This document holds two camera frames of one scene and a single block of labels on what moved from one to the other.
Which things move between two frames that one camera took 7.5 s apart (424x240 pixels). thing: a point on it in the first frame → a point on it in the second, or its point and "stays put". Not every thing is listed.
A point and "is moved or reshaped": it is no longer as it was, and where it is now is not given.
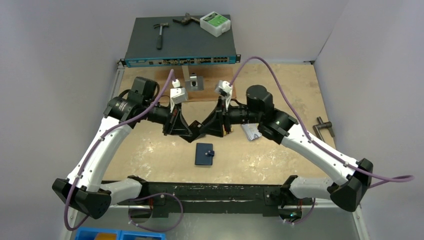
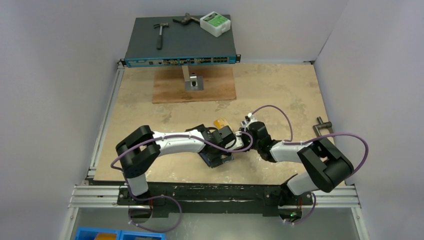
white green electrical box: [215, 23] stays put
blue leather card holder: [204, 154] is moved or reshaped
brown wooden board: [211, 76] stays put
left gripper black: [179, 127] → [225, 146]
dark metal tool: [187, 19] stays put
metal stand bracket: [192, 81] stays put
